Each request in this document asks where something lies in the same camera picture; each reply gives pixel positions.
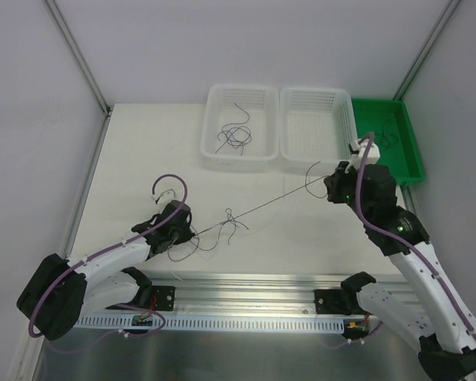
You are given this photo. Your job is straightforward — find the purple thin wire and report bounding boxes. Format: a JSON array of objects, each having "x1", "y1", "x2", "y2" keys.
[{"x1": 213, "y1": 102, "x2": 254, "y2": 156}]

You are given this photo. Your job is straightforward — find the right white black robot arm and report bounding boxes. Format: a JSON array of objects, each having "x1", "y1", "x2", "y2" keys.
[{"x1": 324, "y1": 161, "x2": 476, "y2": 380}]

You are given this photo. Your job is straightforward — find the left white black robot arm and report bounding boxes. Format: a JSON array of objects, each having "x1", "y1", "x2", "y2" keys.
[{"x1": 17, "y1": 200, "x2": 193, "y2": 341}]

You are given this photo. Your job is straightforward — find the green plastic tray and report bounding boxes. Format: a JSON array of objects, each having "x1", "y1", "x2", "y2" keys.
[{"x1": 351, "y1": 98, "x2": 425, "y2": 187}]

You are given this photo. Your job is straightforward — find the right white perforated basket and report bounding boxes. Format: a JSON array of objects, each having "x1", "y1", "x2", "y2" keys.
[{"x1": 279, "y1": 87, "x2": 357, "y2": 175}]

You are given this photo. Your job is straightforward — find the white perforated basket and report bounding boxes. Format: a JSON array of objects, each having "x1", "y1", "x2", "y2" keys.
[
  {"x1": 200, "y1": 84, "x2": 279, "y2": 173},
  {"x1": 279, "y1": 87, "x2": 357, "y2": 175}
]

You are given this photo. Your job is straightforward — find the left white perforated basket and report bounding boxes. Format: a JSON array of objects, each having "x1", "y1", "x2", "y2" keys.
[{"x1": 200, "y1": 84, "x2": 279, "y2": 173}]

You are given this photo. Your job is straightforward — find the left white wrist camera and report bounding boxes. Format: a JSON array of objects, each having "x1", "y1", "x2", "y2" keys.
[{"x1": 152, "y1": 189, "x2": 177, "y2": 206}]

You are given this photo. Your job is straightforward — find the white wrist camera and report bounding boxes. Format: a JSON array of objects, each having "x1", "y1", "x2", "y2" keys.
[
  {"x1": 346, "y1": 138, "x2": 380, "y2": 171},
  {"x1": 152, "y1": 189, "x2": 177, "y2": 206}
]

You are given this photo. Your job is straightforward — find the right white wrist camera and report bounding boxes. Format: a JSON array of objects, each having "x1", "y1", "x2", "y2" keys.
[{"x1": 346, "y1": 138, "x2": 380, "y2": 171}]

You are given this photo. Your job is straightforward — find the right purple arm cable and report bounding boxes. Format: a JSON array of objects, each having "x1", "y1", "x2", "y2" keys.
[{"x1": 355, "y1": 133, "x2": 476, "y2": 366}]

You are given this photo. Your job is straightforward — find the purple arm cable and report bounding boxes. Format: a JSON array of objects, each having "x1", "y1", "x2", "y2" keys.
[
  {"x1": 355, "y1": 133, "x2": 476, "y2": 366},
  {"x1": 27, "y1": 173, "x2": 190, "y2": 338}
]

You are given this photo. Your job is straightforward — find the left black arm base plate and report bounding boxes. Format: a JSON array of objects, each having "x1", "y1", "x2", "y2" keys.
[{"x1": 149, "y1": 286, "x2": 176, "y2": 312}]

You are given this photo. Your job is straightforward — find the aluminium table edge rail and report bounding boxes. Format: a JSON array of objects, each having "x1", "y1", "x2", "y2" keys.
[{"x1": 75, "y1": 271, "x2": 417, "y2": 318}]

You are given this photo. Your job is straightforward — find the white slotted cable duct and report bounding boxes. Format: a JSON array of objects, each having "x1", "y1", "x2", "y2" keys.
[{"x1": 75, "y1": 314, "x2": 344, "y2": 334}]

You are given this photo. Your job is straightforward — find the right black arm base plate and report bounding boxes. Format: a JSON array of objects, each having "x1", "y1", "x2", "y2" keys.
[{"x1": 314, "y1": 289, "x2": 346, "y2": 314}]

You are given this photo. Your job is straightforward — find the aluminium frame post right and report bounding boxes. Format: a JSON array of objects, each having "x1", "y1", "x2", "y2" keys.
[{"x1": 393, "y1": 0, "x2": 464, "y2": 101}]

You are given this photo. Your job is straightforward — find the aluminium frame post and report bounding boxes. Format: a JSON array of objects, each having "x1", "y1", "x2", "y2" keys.
[
  {"x1": 393, "y1": 0, "x2": 464, "y2": 101},
  {"x1": 42, "y1": 0, "x2": 112, "y2": 116}
]

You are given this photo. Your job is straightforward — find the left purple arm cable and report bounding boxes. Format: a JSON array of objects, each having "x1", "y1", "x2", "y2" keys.
[{"x1": 27, "y1": 173, "x2": 190, "y2": 338}]

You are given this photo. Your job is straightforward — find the aluminium frame post left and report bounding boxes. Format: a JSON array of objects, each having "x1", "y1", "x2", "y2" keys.
[{"x1": 42, "y1": 0, "x2": 112, "y2": 116}]

